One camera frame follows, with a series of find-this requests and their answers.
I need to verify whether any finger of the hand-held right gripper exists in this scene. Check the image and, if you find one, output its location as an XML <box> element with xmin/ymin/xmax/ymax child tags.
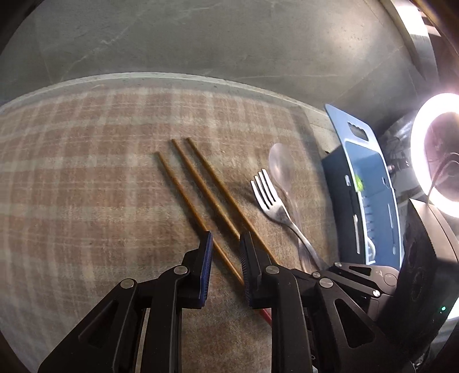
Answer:
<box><xmin>328</xmin><ymin>262</ymin><xmax>381</xmax><ymax>299</ymax></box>
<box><xmin>359</xmin><ymin>296</ymin><xmax>382</xmax><ymax>323</ymax></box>

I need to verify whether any plaid cloth mat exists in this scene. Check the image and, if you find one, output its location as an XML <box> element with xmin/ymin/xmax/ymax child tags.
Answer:
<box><xmin>0</xmin><ymin>81</ymin><xmax>345</xmax><ymax>373</ymax></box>

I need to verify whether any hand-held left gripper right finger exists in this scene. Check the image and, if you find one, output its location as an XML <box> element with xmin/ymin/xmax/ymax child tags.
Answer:
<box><xmin>240</xmin><ymin>231</ymin><xmax>417</xmax><ymax>373</ymax></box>

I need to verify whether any white ring light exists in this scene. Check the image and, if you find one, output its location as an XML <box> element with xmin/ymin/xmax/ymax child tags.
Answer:
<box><xmin>411</xmin><ymin>92</ymin><xmax>459</xmax><ymax>217</ymax></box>

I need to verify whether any metal fork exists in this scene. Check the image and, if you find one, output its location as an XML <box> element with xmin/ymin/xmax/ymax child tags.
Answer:
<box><xmin>250</xmin><ymin>168</ymin><xmax>328</xmax><ymax>271</ymax></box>

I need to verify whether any blue plastic slotted basket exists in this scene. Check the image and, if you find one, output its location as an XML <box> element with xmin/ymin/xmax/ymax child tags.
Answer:
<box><xmin>321</xmin><ymin>104</ymin><xmax>404</xmax><ymax>271</ymax></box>

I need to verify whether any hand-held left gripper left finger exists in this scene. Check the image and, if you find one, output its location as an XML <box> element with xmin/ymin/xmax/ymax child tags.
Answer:
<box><xmin>38</xmin><ymin>230</ymin><xmax>214</xmax><ymax>373</ymax></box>

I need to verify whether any clear plastic spoon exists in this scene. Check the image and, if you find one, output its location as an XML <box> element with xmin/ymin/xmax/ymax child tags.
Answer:
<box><xmin>268</xmin><ymin>143</ymin><xmax>318</xmax><ymax>273</ymax></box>

